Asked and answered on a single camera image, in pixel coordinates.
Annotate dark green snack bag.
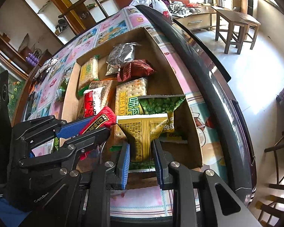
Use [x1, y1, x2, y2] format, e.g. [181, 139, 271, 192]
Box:
[55, 78, 69, 102]

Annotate red candy bar packet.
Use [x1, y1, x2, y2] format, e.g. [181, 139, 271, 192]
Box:
[79, 106, 117, 161]

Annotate red white candy packet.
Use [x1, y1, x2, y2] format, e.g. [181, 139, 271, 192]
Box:
[83, 87, 104, 117]

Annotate orange-end cracker pack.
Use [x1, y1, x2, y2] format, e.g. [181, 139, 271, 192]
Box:
[78, 80, 117, 118]

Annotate yellow cracker pack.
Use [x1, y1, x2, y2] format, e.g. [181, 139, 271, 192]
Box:
[77, 55, 99, 97]
[110, 77, 149, 152]

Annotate yellow triangular snack packet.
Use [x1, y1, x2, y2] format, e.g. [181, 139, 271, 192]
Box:
[116, 113, 168, 162]

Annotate dark red snack bag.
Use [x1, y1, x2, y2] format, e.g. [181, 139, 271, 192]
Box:
[117, 59, 155, 82]

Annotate green pea snack bag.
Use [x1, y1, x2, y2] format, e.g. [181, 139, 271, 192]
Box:
[138, 95, 185, 115]

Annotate large silver foil bag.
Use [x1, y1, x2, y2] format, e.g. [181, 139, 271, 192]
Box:
[105, 42, 141, 76]

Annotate blue sleeve left forearm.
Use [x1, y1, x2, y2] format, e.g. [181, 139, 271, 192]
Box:
[0, 198, 30, 226]

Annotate colourful plastic tablecloth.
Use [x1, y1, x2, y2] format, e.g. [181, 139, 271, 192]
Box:
[21, 6, 228, 218]

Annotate patterned cloth bag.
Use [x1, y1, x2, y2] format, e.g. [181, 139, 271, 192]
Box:
[29, 58, 58, 94]

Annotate cardboard box tray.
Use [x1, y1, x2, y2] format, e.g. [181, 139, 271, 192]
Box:
[61, 27, 203, 169]

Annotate purple bottles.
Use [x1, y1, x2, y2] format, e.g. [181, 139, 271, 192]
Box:
[25, 53, 39, 67]

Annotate wooden chair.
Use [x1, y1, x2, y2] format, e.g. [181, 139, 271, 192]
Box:
[58, 0, 109, 28]

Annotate white plastic bag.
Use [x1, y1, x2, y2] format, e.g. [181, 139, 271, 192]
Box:
[129, 0, 172, 17]

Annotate wooden stool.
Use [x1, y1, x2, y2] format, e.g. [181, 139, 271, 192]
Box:
[212, 6, 261, 54]

